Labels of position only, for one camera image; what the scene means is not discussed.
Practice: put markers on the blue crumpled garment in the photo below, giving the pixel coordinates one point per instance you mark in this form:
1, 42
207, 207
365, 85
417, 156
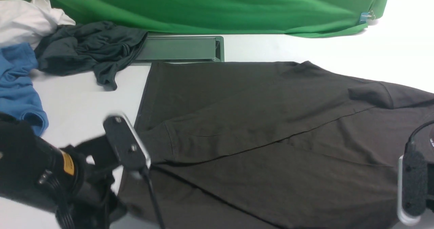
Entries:
18, 98

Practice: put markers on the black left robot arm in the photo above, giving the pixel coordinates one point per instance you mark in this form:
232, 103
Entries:
32, 171

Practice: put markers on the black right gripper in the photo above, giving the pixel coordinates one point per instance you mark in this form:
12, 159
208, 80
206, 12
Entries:
429, 202

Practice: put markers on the white crumpled garment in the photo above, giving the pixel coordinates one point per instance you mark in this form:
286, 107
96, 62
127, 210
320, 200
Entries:
29, 22

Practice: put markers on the dark gray crumpled garment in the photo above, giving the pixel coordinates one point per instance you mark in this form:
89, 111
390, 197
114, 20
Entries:
101, 47

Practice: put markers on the green backdrop cloth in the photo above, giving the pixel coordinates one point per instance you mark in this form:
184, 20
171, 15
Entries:
302, 18

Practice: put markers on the blue binder clip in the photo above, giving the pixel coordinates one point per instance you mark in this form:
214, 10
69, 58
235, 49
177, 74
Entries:
365, 17

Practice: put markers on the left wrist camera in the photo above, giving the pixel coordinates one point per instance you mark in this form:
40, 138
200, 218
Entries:
127, 146

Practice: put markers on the metal table cable tray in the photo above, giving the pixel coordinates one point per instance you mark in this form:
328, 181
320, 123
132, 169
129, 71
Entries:
182, 49

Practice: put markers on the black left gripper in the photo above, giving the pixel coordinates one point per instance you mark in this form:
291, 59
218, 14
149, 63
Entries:
91, 202

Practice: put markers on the gray long-sleeve top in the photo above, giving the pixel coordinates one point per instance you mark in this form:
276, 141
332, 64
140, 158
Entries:
275, 145

